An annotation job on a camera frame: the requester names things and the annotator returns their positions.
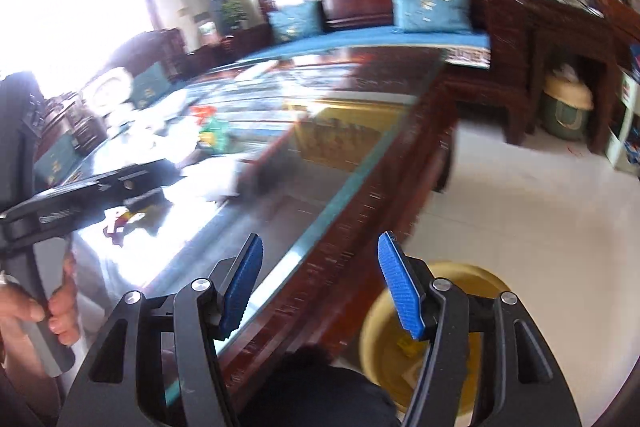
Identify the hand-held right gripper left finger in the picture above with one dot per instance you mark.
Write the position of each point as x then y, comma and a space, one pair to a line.
245, 287

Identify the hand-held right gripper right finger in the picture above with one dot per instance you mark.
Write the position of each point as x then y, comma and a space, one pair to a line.
400, 292

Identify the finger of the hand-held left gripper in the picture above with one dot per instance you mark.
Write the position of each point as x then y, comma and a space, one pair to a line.
145, 201
140, 174

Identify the red plastic pipe fitting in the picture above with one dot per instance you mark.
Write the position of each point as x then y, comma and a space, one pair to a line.
116, 229

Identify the yellow round bin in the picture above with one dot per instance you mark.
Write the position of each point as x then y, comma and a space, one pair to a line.
385, 357

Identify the person's left hand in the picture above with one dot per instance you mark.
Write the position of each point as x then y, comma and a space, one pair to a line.
65, 302

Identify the teal embroidered pillow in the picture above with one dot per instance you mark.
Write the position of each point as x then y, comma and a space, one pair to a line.
150, 84
295, 22
57, 159
432, 12

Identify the carved wooden armchair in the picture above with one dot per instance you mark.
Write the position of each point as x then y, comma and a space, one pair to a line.
85, 127
165, 47

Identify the green snack wrapper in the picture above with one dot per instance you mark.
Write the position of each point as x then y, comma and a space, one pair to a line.
215, 132

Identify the orange ribbon bow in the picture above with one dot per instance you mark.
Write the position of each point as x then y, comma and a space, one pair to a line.
203, 112

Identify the glass-topped wooden coffee table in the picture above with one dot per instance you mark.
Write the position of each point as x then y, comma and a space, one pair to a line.
350, 217

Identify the person's leg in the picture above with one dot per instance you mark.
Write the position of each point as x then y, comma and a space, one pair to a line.
320, 392

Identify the dark wooden corner table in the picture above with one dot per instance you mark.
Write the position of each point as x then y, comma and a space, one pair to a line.
235, 42

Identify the black tower fan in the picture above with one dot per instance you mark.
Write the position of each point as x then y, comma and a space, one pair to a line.
216, 7

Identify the green potted plant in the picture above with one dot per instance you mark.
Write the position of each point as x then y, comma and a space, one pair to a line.
234, 12

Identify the green and yellow bin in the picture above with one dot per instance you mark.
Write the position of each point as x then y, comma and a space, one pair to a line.
565, 107

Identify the blue sofa seat cushion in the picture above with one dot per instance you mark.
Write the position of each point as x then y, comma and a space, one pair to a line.
375, 39

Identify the white shelf unit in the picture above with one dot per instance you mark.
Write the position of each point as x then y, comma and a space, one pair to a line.
622, 122

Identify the dark wooden side table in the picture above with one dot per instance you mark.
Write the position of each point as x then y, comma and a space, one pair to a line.
565, 27

